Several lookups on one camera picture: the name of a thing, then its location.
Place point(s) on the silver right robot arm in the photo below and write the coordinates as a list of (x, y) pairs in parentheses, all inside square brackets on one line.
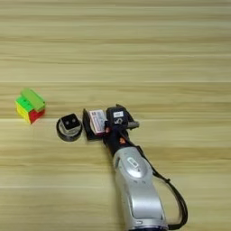
[(138, 180)]

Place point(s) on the multicolour Rubik's cube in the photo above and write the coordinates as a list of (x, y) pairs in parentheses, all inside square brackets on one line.
[(25, 112)]

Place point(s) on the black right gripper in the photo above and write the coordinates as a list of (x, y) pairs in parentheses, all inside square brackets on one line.
[(117, 141)]

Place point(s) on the green rectangular block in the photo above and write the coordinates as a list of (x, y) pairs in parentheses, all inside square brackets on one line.
[(33, 99)]

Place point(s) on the black tape roll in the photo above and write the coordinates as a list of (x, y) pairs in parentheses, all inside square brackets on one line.
[(67, 137)]

